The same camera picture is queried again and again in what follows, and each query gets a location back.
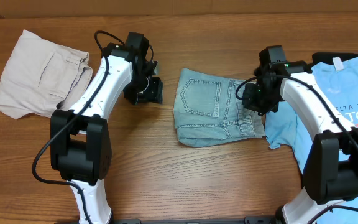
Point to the light blue printed t-shirt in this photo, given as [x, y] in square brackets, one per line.
[346, 102]

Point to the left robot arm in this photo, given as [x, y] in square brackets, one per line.
[81, 149]

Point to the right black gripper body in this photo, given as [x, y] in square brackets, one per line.
[254, 100]

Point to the light blue denim shorts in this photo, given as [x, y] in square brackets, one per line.
[207, 112]

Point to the folded beige shorts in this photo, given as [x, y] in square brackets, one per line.
[41, 76]

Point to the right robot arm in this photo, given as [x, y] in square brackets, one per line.
[330, 176]

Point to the black garment under pile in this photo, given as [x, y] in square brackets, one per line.
[327, 57]

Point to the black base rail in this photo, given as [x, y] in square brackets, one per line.
[191, 221]

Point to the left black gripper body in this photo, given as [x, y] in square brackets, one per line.
[150, 92]

